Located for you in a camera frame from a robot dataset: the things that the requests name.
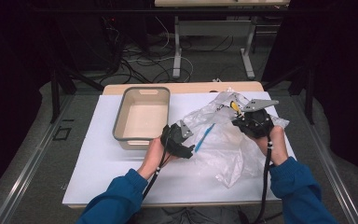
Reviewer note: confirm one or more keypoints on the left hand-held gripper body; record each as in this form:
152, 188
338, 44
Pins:
172, 140

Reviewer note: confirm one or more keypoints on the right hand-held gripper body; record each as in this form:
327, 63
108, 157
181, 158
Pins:
258, 123

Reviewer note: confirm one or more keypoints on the blue toothbrush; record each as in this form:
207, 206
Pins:
205, 137

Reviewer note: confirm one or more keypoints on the clear plastic bag yellow smiley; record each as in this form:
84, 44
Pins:
227, 149

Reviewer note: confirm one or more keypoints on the beige bin with grey rim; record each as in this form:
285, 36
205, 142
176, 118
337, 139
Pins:
136, 119

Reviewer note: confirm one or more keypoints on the person's left hand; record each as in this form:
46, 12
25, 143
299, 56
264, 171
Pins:
152, 161

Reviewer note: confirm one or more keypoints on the person's right hand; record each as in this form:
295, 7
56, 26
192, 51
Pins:
276, 149

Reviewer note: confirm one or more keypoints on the black metal stand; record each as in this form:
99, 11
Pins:
309, 93
56, 93

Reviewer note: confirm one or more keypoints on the person's grey trousers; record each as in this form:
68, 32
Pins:
192, 216

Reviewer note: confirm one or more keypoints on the white board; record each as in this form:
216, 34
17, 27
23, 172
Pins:
99, 174

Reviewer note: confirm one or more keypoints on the desk with white legs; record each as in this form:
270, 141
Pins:
213, 28

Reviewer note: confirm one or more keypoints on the black computer case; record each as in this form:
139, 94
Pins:
87, 43

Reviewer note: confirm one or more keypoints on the aluminium floor rail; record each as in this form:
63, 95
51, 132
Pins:
31, 165
329, 168

